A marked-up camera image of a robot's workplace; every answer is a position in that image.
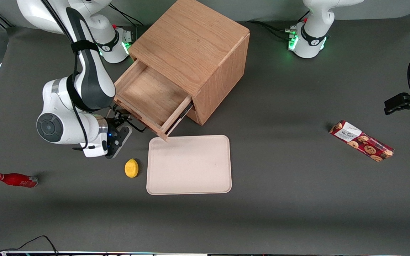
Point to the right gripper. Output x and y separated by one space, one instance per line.
112 124

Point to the wooden drawer with tray interior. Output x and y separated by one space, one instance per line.
151 92

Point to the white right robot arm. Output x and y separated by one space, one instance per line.
91 81

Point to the wooden drawer front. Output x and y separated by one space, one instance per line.
192 114

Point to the wooden drawer cabinet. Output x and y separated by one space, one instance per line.
194 42

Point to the red cookie box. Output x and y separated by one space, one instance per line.
361 141

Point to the yellow lemon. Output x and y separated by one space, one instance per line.
131 168

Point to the grey connector box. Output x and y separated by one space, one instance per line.
127 37

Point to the beige rectangular tray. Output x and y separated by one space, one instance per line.
189 165

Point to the red drink bottle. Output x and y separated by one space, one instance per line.
16 180

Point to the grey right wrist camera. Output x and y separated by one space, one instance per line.
119 142

